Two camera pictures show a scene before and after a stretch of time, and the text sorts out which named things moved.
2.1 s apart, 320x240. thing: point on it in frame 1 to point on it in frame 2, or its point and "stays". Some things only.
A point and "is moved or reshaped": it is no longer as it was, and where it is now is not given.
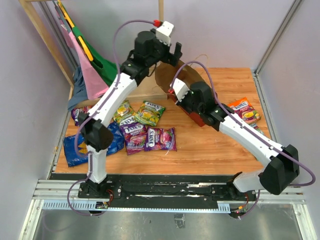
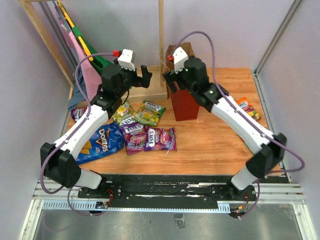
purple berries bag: x=160 y=139 stays
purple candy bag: x=75 y=112 stays
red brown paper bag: x=179 y=70 is moved or reshaped
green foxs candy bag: x=149 y=113 stays
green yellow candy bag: x=124 y=114 stays
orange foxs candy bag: x=245 y=111 stays
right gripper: x=182 y=103 to x=171 y=77
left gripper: x=170 y=58 to x=143 y=81
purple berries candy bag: x=135 y=134 stays
